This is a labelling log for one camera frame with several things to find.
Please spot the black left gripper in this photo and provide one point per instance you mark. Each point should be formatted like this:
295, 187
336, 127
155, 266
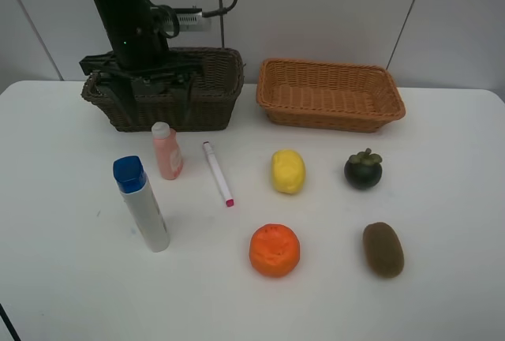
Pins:
176, 72

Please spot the pink bottle white cap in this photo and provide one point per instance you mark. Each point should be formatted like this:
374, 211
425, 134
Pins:
167, 150

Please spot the white tube blue cap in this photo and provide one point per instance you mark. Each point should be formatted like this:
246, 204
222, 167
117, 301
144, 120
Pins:
135, 188

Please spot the white marker pink cap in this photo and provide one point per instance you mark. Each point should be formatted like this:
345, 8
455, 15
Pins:
218, 174

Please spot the yellow lemon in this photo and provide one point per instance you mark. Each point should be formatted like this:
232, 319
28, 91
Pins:
287, 171

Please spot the orange tangerine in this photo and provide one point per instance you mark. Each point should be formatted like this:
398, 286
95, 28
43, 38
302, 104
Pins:
274, 250

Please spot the dark mangosteen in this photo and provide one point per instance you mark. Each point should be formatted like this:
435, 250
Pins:
363, 170

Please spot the brown kiwi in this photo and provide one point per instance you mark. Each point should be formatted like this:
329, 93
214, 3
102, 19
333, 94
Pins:
383, 250

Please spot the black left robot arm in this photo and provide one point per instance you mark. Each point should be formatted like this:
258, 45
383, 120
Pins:
138, 30

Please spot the dark brown wicker basket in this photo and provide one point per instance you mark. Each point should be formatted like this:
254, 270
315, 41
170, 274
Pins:
214, 94

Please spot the light orange wicker basket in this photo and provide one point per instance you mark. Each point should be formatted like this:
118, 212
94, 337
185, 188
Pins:
323, 95

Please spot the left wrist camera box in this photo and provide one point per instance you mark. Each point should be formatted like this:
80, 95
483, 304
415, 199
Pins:
192, 20

